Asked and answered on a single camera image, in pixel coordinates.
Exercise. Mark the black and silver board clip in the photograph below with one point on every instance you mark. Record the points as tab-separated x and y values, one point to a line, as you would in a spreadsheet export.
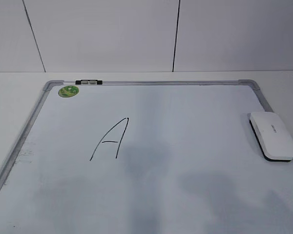
88	82

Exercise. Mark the round green sticker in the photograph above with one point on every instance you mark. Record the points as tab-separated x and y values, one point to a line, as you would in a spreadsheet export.
68	91

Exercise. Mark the white board with grey frame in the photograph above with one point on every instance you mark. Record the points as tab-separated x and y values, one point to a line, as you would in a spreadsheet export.
145	158

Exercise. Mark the white board eraser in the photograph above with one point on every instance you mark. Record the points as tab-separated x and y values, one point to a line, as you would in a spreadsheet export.
274	138

